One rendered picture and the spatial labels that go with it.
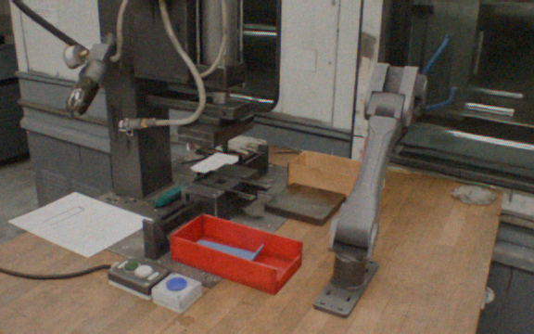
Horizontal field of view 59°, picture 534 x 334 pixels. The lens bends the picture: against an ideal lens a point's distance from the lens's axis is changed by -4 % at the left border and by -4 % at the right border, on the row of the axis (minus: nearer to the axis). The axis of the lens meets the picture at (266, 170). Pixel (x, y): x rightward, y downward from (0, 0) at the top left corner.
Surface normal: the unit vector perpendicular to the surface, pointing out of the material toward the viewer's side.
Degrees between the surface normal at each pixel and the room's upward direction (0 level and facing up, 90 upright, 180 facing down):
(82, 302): 0
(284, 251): 90
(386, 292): 0
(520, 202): 90
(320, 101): 90
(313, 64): 90
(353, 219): 48
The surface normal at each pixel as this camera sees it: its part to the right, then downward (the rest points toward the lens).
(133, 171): -0.48, 0.32
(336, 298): 0.02, -0.93
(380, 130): -0.32, -0.37
